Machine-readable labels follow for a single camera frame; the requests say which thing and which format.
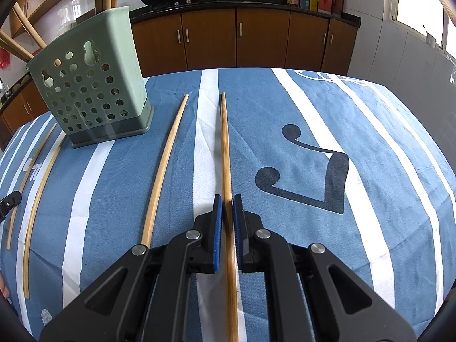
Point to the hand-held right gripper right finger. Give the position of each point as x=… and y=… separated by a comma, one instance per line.
x=239, y=235

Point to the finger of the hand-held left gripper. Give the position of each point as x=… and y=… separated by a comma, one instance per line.
x=10, y=202

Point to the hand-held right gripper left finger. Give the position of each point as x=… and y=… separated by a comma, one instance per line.
x=217, y=235

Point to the green perforated utensil holder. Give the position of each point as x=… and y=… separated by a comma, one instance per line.
x=134, y=64

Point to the person's left hand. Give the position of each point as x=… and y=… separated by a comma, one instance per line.
x=3, y=285

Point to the blue striped tablecloth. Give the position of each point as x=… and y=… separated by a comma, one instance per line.
x=117, y=185

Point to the red plastic bag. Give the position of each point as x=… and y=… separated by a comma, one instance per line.
x=4, y=58

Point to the wooden base cabinets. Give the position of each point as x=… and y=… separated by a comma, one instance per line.
x=249, y=39

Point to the brown kitchen cabinets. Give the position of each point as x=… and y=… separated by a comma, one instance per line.
x=256, y=1

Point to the gas stove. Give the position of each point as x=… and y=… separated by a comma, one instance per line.
x=185, y=3

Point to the colourful seasoning boxes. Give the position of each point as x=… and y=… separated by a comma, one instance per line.
x=309, y=3

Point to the dark sauce bottle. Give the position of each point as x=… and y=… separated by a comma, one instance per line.
x=337, y=1

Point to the small windowsill object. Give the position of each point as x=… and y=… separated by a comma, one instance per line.
x=431, y=40

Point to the window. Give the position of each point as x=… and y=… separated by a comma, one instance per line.
x=424, y=0

